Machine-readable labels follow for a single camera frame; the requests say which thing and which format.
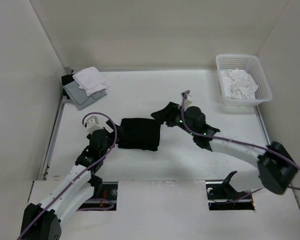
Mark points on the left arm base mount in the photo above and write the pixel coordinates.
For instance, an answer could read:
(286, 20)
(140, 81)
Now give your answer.
(104, 199)

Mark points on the folded black tank top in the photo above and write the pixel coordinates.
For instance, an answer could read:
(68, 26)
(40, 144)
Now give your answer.
(66, 79)

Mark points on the folded white tank top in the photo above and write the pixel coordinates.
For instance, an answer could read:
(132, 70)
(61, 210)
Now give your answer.
(91, 80)

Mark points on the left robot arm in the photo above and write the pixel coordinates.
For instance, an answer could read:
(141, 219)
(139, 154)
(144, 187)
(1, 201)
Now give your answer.
(45, 220)

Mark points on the black tank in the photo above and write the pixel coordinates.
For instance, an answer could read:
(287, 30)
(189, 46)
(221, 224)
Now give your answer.
(140, 134)
(66, 79)

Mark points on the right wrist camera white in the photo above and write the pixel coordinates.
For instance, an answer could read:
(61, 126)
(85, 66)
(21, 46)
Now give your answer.
(187, 99)

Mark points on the white tank top in basket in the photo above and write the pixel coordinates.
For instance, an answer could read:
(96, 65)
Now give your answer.
(238, 84)

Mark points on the white plastic laundry basket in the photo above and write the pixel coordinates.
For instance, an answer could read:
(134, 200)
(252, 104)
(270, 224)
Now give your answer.
(252, 66)

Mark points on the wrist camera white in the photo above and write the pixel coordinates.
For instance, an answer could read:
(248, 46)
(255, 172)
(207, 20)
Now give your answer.
(187, 99)
(91, 123)

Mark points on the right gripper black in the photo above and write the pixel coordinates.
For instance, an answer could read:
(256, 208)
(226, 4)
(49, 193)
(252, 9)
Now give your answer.
(167, 114)

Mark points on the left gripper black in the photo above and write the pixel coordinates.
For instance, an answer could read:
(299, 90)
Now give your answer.
(112, 137)

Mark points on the folded grey tank top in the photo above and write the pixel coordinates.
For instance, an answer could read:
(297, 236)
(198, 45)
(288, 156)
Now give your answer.
(79, 96)

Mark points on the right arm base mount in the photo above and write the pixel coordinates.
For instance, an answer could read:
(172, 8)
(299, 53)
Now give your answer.
(222, 196)

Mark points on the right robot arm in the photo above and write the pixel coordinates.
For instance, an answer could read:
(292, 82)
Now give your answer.
(270, 171)

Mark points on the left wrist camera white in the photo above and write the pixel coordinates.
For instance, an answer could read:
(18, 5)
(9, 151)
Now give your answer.
(91, 123)

